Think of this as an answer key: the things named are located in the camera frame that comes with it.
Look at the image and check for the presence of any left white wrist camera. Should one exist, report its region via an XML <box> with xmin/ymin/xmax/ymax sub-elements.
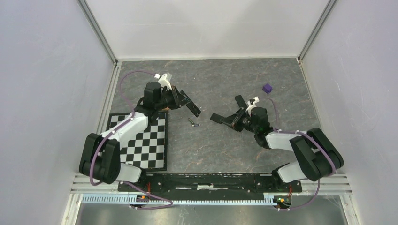
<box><xmin>154</xmin><ymin>73</ymin><xmax>172</xmax><ymax>90</ymax></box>

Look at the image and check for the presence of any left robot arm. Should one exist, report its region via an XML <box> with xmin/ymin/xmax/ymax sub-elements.
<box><xmin>78</xmin><ymin>82</ymin><xmax>194</xmax><ymax>191</ymax></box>

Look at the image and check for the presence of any purple cube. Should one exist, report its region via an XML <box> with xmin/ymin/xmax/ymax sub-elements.
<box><xmin>262</xmin><ymin>83</ymin><xmax>273</xmax><ymax>94</ymax></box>

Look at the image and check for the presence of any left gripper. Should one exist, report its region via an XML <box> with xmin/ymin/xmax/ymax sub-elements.
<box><xmin>155</xmin><ymin>85</ymin><xmax>191</xmax><ymax>111</ymax></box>

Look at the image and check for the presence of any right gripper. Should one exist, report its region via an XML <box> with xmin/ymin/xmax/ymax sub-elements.
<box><xmin>220</xmin><ymin>107</ymin><xmax>258</xmax><ymax>134</ymax></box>

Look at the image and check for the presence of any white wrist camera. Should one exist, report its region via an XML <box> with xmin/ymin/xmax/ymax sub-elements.
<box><xmin>154</xmin><ymin>73</ymin><xmax>172</xmax><ymax>90</ymax></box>
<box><xmin>246</xmin><ymin>96</ymin><xmax>260</xmax><ymax>115</ymax></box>

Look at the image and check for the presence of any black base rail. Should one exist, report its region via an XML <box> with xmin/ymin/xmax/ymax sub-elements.
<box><xmin>135</xmin><ymin>173</ymin><xmax>303</xmax><ymax>201</ymax></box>

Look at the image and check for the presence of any black remote with green button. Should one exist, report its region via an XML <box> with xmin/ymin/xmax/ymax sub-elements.
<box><xmin>186</xmin><ymin>100</ymin><xmax>201</xmax><ymax>117</ymax></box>

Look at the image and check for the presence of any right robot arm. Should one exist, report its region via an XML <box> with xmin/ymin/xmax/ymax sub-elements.
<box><xmin>210</xmin><ymin>95</ymin><xmax>344</xmax><ymax>191</ymax></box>

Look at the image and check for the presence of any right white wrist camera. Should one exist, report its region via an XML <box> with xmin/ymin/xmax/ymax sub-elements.
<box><xmin>246</xmin><ymin>96</ymin><xmax>260</xmax><ymax>115</ymax></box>

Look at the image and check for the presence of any black white checkerboard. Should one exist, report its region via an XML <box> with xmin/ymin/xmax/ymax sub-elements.
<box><xmin>120</xmin><ymin>111</ymin><xmax>169</xmax><ymax>172</ymax></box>

